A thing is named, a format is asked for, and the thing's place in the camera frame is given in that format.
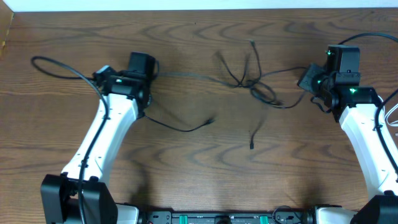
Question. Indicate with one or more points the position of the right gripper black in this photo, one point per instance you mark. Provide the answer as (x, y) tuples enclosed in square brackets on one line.
[(310, 79)]

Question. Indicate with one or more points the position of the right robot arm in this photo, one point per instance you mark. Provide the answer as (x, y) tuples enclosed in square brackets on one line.
[(358, 110)]

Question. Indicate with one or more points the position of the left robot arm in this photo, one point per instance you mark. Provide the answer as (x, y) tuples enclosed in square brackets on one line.
[(80, 194)]

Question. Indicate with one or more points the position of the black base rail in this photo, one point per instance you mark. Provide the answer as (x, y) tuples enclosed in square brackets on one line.
[(282, 215)]

